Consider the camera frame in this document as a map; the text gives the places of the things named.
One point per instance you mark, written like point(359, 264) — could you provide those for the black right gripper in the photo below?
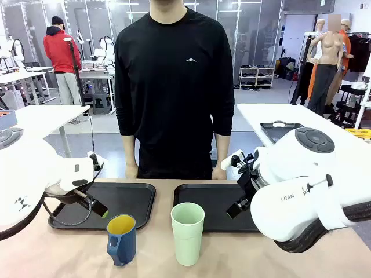
point(247, 185)

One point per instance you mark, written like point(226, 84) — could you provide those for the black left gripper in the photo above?
point(76, 197)

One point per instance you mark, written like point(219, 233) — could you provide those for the pale green tall tumbler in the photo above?
point(188, 234)

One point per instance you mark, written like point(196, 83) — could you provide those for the person's left forearm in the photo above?
point(221, 152)

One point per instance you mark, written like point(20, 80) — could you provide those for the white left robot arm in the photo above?
point(26, 171)

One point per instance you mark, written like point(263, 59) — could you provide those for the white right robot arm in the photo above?
point(292, 168)

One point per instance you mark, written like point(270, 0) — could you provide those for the person's right forearm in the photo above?
point(130, 150)

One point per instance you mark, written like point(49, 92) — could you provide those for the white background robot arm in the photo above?
point(105, 49)

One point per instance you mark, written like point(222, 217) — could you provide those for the person's left hand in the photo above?
point(219, 173)

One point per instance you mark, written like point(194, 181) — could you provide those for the person's right hand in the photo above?
point(131, 172)

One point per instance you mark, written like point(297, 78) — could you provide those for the black plastic serving tray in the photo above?
point(211, 202)
point(121, 202)

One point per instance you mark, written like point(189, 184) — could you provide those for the blue mug yellow inside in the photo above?
point(123, 243)

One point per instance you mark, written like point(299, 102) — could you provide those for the grey step stool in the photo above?
point(101, 104)

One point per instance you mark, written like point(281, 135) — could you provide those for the blue grey storage box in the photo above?
point(7, 117)

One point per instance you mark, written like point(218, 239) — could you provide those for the white shoe rack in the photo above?
point(256, 76)

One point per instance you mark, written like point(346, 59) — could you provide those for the person in black sweatshirt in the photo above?
point(174, 87)

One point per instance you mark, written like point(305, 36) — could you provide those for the yellow flat object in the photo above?
point(358, 133)

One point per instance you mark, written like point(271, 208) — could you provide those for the black tripod pole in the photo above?
point(76, 69)

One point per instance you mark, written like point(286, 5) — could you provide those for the black bag on floor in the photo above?
point(287, 68)

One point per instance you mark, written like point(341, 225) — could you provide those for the black utility cart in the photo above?
point(346, 104)

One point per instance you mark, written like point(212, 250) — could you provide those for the white background desk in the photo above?
point(23, 78)

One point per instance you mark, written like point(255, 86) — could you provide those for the man in red hoodie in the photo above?
point(61, 58)

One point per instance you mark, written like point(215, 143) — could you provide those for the bare beige mannequin dark trousers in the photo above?
point(326, 63)

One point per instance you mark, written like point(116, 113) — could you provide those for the mannequin with orange garment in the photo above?
point(345, 52)

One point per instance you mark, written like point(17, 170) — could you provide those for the rack of black clothes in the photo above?
point(359, 52)

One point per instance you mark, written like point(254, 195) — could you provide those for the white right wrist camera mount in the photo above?
point(232, 160)

